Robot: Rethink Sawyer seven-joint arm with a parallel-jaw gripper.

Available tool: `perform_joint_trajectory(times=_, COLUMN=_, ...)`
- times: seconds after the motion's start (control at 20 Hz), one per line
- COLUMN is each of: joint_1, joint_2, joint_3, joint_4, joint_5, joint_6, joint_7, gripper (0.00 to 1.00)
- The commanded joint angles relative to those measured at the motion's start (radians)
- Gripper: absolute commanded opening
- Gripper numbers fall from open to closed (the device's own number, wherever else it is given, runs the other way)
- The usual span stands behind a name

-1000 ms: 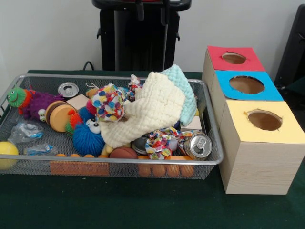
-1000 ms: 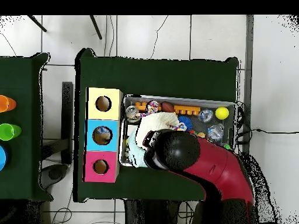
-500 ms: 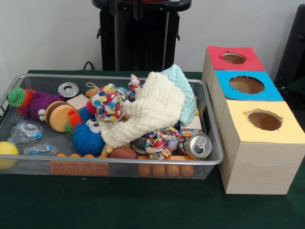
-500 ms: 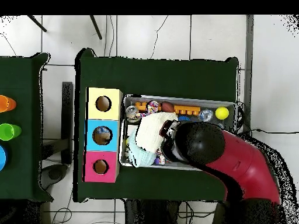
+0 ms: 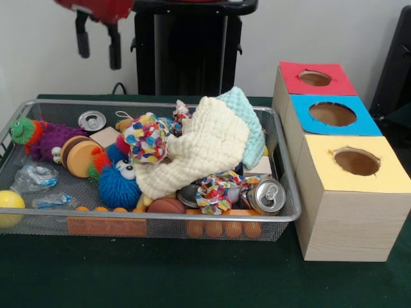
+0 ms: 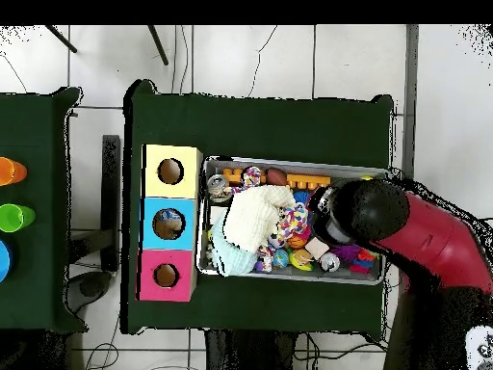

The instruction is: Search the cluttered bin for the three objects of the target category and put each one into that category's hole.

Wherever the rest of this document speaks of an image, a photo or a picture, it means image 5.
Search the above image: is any purple spiky ball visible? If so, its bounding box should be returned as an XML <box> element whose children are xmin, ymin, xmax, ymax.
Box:
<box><xmin>30</xmin><ymin>123</ymin><xmax>87</xmax><ymax>164</ymax></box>

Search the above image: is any black stand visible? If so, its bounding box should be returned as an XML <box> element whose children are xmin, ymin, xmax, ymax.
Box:
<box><xmin>369</xmin><ymin>4</ymin><xmax>411</xmax><ymax>113</ymax></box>

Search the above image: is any crushed clear plastic bottle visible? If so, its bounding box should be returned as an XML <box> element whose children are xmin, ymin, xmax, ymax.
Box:
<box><xmin>12</xmin><ymin>162</ymin><xmax>60</xmax><ymax>193</ymax></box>
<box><xmin>31</xmin><ymin>193</ymin><xmax>78</xmax><ymax>210</ymax></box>

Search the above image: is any mint green waffle cloth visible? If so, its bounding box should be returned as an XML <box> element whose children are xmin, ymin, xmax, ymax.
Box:
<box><xmin>215</xmin><ymin>86</ymin><xmax>267</xmax><ymax>169</ymax></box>

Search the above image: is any dark green table cloth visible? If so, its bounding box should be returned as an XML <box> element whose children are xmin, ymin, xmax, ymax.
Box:
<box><xmin>0</xmin><ymin>92</ymin><xmax>411</xmax><ymax>308</ymax></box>
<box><xmin>381</xmin><ymin>105</ymin><xmax>411</xmax><ymax>155</ymax></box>

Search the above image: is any shallow silver mesh bin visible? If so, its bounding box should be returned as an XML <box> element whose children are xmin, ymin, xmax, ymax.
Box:
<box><xmin>0</xmin><ymin>99</ymin><xmax>302</xmax><ymax>242</ymax></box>

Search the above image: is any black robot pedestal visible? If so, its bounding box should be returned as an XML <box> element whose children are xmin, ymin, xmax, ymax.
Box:
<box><xmin>123</xmin><ymin>0</ymin><xmax>259</xmax><ymax>96</ymax></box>

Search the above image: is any crushed metal can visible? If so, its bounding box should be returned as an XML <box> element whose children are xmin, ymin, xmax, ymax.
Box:
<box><xmin>247</xmin><ymin>178</ymin><xmax>286</xmax><ymax>216</ymax></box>

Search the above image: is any wooden box with three holes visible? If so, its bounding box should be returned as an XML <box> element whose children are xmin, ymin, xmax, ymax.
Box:
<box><xmin>272</xmin><ymin>61</ymin><xmax>411</xmax><ymax>262</ymax></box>

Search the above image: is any tan brown toy burger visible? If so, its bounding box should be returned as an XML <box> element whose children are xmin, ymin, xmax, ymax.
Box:
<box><xmin>60</xmin><ymin>135</ymin><xmax>103</xmax><ymax>179</ymax></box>

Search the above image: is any cream waffle cloth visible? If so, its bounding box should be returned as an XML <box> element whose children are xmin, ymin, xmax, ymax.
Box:
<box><xmin>134</xmin><ymin>96</ymin><xmax>250</xmax><ymax>200</ymax></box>

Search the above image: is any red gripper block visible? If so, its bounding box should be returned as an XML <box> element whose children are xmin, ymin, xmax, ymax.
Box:
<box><xmin>54</xmin><ymin>0</ymin><xmax>134</xmax><ymax>71</ymax></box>

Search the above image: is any blue spiky rubber ball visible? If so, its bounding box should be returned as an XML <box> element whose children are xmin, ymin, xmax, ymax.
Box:
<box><xmin>98</xmin><ymin>158</ymin><xmax>142</xmax><ymax>209</ymax></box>

